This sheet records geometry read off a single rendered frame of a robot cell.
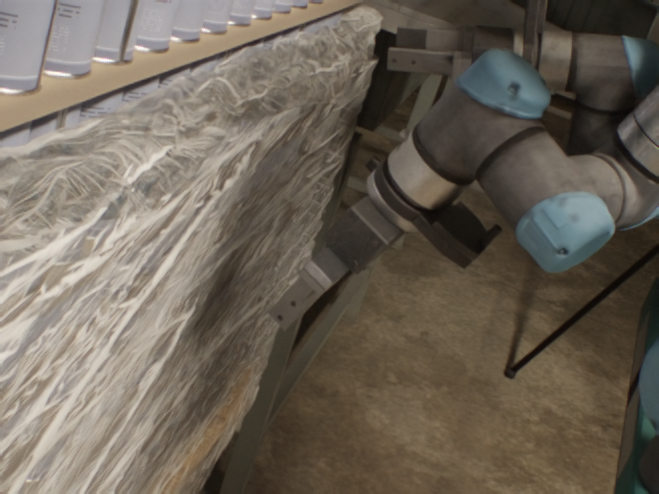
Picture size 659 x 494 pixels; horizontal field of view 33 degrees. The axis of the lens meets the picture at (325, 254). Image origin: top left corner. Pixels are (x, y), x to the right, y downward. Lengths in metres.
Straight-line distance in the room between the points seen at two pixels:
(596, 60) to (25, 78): 0.89
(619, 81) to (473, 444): 1.49
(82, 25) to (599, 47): 0.83
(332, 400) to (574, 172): 1.80
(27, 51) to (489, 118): 0.44
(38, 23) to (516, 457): 2.24
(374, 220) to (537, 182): 0.17
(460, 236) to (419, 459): 1.61
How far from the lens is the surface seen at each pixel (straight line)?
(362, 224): 1.02
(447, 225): 1.03
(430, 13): 1.60
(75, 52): 0.74
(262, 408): 2.09
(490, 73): 0.96
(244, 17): 1.06
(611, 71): 1.42
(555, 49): 1.42
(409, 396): 2.84
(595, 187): 0.98
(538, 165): 0.95
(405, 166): 1.01
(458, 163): 0.99
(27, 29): 0.67
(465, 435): 2.77
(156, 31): 0.86
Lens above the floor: 1.34
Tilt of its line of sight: 23 degrees down
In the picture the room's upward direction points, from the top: 19 degrees clockwise
